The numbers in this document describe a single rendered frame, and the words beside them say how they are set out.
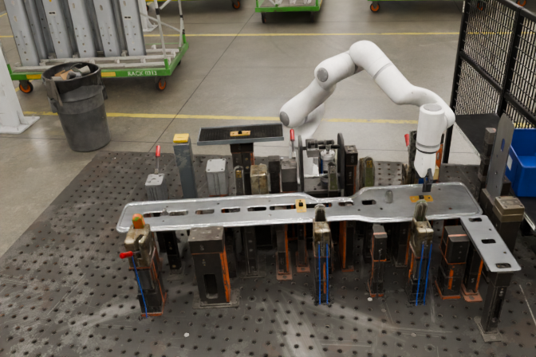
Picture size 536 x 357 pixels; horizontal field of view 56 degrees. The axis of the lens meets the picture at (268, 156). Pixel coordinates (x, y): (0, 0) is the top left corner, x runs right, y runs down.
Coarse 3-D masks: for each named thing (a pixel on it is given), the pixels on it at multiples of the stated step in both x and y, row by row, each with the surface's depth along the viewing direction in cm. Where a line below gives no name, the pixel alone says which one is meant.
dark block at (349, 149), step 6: (348, 150) 206; (354, 150) 205; (348, 156) 204; (354, 156) 204; (348, 162) 205; (354, 162) 205; (348, 168) 207; (354, 168) 207; (348, 174) 209; (354, 174) 209; (348, 180) 210; (354, 180) 210; (348, 186) 212; (354, 186) 212; (348, 192) 213; (354, 192) 213; (354, 228) 226
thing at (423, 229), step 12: (420, 228) 171; (420, 240) 171; (420, 252) 174; (420, 264) 176; (408, 276) 186; (420, 276) 181; (408, 288) 187; (420, 288) 184; (408, 300) 187; (420, 300) 185
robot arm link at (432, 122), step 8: (424, 104) 176; (432, 104) 175; (424, 112) 172; (432, 112) 171; (440, 112) 171; (424, 120) 173; (432, 120) 172; (440, 120) 172; (424, 128) 174; (432, 128) 173; (440, 128) 174; (416, 136) 180; (424, 136) 176; (432, 136) 175; (440, 136) 176; (424, 144) 177; (432, 144) 176
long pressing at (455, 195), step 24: (360, 192) 199; (384, 192) 198; (408, 192) 198; (432, 192) 197; (456, 192) 196; (120, 216) 196; (168, 216) 193; (192, 216) 192; (216, 216) 191; (240, 216) 190; (264, 216) 190; (288, 216) 189; (312, 216) 188; (336, 216) 187; (360, 216) 186; (384, 216) 185; (408, 216) 184; (432, 216) 184; (456, 216) 183
